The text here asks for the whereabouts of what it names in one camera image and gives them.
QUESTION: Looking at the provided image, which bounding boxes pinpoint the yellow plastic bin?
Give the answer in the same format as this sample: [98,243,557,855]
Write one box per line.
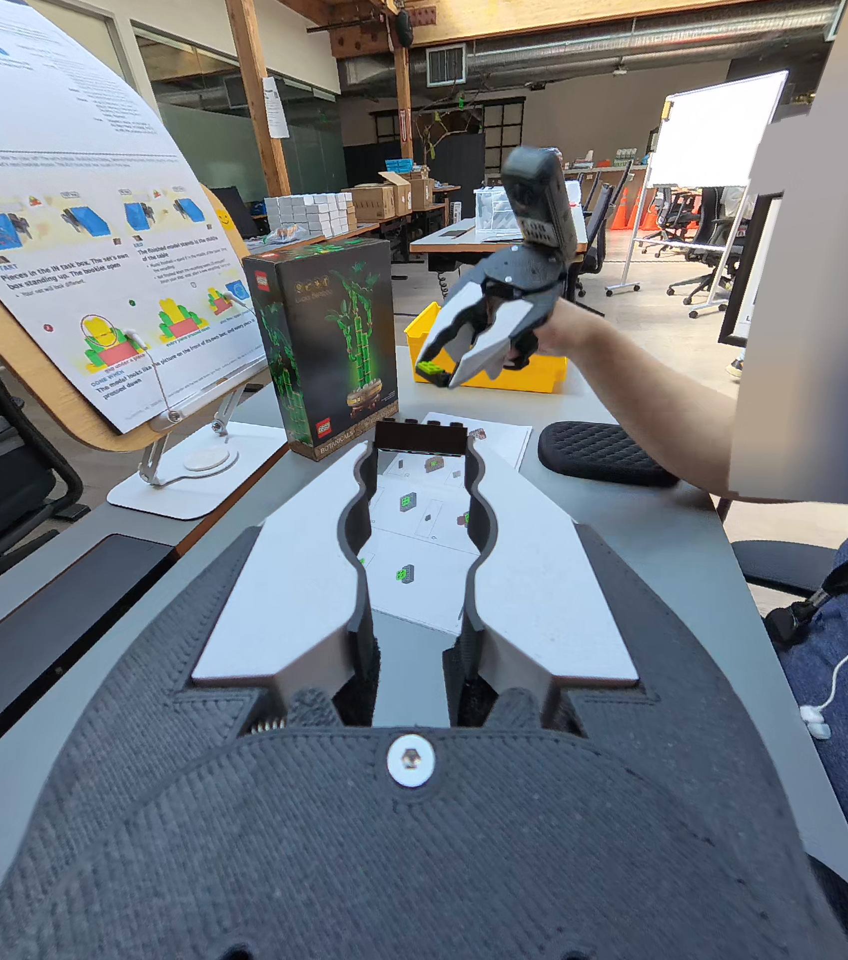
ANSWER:
[404,301,569,395]

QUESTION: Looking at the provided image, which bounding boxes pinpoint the black strap with buckle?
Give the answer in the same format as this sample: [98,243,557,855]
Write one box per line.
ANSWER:
[765,528,848,648]

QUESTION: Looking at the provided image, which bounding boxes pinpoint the grey desk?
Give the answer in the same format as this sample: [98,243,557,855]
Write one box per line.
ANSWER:
[0,345,848,960]

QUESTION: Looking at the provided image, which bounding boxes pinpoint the person's right forearm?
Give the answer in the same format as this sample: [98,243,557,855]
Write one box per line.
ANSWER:
[574,311,741,498]

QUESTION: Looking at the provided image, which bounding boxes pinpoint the white building booklet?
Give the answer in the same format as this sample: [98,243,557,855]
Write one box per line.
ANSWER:
[358,411,534,636]

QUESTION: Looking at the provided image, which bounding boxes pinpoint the person's right hand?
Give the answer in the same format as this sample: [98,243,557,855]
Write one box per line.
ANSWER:
[535,298,610,361]

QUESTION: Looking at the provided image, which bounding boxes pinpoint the black bamboo toy set box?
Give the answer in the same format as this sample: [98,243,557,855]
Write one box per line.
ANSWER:
[242,237,401,462]

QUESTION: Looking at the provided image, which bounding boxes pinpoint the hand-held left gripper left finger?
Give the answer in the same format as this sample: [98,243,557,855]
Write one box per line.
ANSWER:
[190,441,381,704]

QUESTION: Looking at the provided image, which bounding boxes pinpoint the wooden book stand board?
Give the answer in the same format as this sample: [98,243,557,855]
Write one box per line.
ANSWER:
[0,182,261,456]

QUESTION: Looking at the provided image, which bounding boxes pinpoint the black flat tablet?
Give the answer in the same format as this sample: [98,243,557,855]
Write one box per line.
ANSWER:
[0,533,178,790]

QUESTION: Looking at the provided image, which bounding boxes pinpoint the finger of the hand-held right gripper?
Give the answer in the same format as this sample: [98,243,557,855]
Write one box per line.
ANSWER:
[448,300,546,391]
[416,279,497,374]

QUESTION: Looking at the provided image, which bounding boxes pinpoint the black framed monitor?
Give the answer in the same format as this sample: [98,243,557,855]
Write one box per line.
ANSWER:
[718,192,785,348]

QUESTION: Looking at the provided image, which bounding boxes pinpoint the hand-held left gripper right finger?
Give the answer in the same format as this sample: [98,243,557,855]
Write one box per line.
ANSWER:
[461,440,642,711]

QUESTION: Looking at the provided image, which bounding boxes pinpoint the large printed instruction sheet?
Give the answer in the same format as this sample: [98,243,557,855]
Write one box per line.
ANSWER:
[0,0,272,436]

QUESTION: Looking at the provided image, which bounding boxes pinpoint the clear plastic box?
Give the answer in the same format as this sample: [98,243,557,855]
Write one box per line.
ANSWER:
[472,185,524,243]

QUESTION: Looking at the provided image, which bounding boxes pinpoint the wooden pillar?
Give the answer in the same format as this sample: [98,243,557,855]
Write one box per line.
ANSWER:
[224,0,292,198]

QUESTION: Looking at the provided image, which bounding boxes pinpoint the white metal stand base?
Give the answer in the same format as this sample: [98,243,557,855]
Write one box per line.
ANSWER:
[106,382,290,521]

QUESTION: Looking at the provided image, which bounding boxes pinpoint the stack of white boxes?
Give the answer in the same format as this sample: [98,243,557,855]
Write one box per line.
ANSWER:
[264,192,358,238]

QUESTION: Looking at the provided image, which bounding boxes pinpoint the black chair armrest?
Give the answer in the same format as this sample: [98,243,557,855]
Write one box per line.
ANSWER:
[731,540,839,599]

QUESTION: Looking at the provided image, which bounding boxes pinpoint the orange traffic cone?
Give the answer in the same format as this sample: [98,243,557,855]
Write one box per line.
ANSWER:
[610,187,659,231]

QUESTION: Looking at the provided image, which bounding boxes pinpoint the brown cardboard box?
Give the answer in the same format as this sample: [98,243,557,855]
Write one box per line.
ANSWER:
[349,171,437,223]

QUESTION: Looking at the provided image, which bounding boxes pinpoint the white air vent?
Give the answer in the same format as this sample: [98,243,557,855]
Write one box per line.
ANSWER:
[425,43,468,89]

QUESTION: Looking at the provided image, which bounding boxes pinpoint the white rolling whiteboard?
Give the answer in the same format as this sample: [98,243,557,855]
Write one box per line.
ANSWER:
[605,70,791,319]

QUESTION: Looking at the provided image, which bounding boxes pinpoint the wooden background desk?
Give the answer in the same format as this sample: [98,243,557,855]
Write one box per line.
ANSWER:
[409,204,591,261]

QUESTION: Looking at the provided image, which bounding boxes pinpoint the black toy brick plate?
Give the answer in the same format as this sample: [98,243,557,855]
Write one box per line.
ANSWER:
[375,420,469,457]

